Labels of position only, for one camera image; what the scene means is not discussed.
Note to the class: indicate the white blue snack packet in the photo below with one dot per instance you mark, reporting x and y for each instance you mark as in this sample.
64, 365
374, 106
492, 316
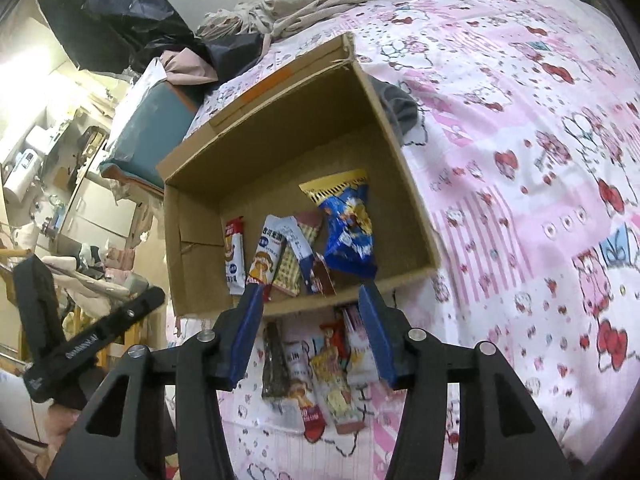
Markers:
300, 245

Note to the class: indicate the white water heater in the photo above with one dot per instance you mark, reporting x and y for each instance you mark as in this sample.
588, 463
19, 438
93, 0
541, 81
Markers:
20, 175

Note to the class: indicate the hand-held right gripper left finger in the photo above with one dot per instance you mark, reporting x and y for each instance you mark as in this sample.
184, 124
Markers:
245, 330

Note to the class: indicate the dark chocolate bar packet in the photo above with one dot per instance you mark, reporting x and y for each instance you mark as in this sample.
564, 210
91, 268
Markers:
275, 365

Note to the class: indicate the pink cloth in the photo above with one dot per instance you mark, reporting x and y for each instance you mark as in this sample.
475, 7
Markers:
190, 67

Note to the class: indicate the white kitchen cabinet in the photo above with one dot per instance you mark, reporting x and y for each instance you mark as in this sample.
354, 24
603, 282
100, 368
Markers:
100, 215

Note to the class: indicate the small brown snack packet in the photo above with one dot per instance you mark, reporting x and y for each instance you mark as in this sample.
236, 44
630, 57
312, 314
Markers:
322, 275

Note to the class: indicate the dark crumpled cloth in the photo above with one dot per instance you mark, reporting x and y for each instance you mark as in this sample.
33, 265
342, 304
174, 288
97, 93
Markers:
235, 55

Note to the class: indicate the person's left hand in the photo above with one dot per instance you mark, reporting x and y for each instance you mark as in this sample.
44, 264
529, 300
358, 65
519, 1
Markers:
65, 425

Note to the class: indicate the dark sock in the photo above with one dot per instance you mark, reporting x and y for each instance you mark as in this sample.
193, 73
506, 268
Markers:
400, 110

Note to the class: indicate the white pink snack packet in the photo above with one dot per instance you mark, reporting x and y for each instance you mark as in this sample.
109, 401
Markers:
357, 355

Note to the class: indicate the blue yellow snack packet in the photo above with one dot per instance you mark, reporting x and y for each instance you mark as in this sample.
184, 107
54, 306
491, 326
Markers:
345, 220

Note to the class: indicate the yellow checkered wafer packet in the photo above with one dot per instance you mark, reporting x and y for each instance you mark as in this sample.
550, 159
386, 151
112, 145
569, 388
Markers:
292, 275

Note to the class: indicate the white cover sheet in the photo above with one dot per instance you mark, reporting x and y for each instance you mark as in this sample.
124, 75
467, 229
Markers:
135, 105

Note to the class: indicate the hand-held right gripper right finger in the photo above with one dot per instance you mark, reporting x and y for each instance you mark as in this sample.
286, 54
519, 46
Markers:
377, 340

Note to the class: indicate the brown cardboard box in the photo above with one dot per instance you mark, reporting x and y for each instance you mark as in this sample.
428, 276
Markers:
300, 160

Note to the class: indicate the black plastic bag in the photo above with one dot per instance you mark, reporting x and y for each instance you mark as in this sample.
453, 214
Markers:
115, 25

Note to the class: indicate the red snack packet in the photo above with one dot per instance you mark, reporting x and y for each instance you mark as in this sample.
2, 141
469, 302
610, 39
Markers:
332, 335

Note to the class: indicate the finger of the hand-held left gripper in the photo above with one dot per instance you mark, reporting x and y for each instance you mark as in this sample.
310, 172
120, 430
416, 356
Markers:
135, 312
37, 305

